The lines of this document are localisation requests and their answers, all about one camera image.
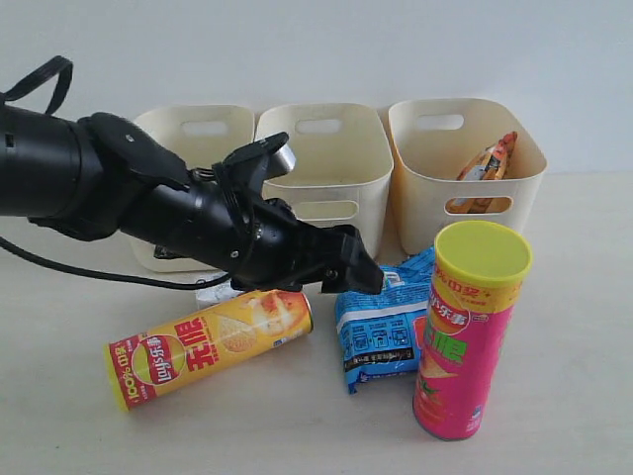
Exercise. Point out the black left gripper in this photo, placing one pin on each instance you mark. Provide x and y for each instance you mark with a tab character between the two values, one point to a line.
268	248

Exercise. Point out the blue noodle packet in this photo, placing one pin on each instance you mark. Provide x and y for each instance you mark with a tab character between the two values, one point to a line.
380	335

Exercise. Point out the pink Lays chips can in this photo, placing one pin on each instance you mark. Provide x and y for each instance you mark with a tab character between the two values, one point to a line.
478	273

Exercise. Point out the orange noodle packet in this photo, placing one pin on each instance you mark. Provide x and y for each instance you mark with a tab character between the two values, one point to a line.
489	164

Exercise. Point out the yellow Lays chips can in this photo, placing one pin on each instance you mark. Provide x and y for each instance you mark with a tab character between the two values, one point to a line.
148	365

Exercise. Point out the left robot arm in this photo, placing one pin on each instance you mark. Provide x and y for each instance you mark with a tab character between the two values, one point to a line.
102	175

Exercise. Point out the cream bin square mark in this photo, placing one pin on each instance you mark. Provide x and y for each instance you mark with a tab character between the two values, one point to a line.
343	169

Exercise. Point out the white blue milk carton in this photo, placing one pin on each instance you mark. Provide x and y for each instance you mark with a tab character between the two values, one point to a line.
211	296

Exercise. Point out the cream bin circle mark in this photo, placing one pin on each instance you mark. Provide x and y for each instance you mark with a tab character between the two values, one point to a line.
459	159

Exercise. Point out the cream bin triangle mark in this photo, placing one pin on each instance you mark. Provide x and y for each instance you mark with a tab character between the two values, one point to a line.
199	134

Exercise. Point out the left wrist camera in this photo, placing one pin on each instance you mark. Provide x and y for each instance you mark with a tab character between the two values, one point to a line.
249	166

